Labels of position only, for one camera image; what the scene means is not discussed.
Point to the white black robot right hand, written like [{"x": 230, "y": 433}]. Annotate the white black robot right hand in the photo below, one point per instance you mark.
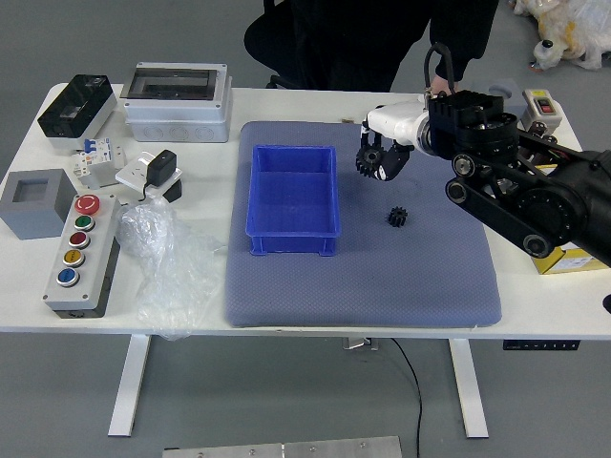
[{"x": 396, "y": 121}]

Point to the person's left hand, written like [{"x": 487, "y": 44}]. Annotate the person's left hand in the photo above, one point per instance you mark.
[{"x": 438, "y": 87}]

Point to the big black gear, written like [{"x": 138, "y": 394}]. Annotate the big black gear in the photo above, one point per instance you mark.
[{"x": 368, "y": 161}]

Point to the small black gear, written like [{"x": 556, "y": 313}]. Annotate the small black gear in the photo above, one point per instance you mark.
[{"x": 395, "y": 217}]

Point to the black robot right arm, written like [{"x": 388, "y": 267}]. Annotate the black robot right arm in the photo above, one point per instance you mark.
[{"x": 549, "y": 205}]

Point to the person's left forearm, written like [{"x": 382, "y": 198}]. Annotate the person's left forearm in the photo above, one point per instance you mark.
[{"x": 465, "y": 47}]

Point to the blue plastic box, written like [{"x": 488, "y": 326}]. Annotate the blue plastic box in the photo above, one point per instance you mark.
[{"x": 291, "y": 200}]

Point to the grey windowed distribution box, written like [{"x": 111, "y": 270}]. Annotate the grey windowed distribution box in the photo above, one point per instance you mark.
[{"x": 176, "y": 114}]

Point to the person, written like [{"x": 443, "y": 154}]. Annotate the person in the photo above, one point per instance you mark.
[{"x": 358, "y": 38}]

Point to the black office chair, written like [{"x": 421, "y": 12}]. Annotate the black office chair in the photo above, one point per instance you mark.
[{"x": 273, "y": 82}]

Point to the white yellow plush toy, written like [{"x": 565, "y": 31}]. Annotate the white yellow plush toy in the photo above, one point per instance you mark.
[{"x": 568, "y": 28}]

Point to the grey-blue mat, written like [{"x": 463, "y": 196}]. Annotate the grey-blue mat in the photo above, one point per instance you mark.
[{"x": 358, "y": 286}]

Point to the black power adapter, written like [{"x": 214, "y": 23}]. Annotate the black power adapter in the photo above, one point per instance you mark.
[{"x": 160, "y": 167}]

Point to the black table control panel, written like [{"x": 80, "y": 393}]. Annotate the black table control panel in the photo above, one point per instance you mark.
[{"x": 541, "y": 345}]

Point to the clear plastic bag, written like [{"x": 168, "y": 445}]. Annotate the clear plastic bag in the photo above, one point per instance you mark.
[{"x": 167, "y": 267}]

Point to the white table leg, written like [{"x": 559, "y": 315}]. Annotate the white table leg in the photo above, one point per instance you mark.
[
  {"x": 129, "y": 386},
  {"x": 470, "y": 391}
]

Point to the white blue circuit breaker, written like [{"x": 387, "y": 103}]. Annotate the white blue circuit breaker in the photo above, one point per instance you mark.
[{"x": 98, "y": 148}]

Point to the white orange circuit breaker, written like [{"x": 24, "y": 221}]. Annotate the white orange circuit breaker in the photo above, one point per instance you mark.
[{"x": 83, "y": 164}]

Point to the grey five-button control station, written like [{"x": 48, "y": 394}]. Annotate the grey five-button control station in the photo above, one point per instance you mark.
[{"x": 90, "y": 267}]

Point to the silver metal plate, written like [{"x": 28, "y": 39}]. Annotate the silver metal plate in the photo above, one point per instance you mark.
[{"x": 286, "y": 449}]

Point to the grey cube with square hole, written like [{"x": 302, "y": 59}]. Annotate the grey cube with square hole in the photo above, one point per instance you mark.
[{"x": 52, "y": 210}]

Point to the grey two-button switch box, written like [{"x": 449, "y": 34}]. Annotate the grey two-button switch box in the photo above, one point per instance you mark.
[{"x": 544, "y": 107}]

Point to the metal under-table bracket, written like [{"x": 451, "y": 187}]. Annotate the metal under-table bracket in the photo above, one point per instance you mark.
[{"x": 358, "y": 343}]

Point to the white wall socket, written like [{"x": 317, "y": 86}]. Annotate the white wall socket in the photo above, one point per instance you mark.
[{"x": 129, "y": 174}]

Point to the black-lidded white enclosure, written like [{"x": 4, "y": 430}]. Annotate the black-lidded white enclosure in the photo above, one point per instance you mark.
[{"x": 71, "y": 110}]

